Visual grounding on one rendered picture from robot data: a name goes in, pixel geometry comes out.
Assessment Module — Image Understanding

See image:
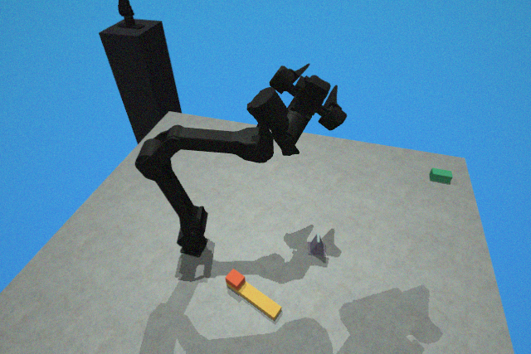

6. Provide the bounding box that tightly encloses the yellow bar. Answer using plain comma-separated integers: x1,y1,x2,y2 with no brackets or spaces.
225,269,281,321

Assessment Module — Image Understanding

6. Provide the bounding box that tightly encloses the green rectangular block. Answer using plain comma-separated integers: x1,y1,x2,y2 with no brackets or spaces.
430,168,453,184

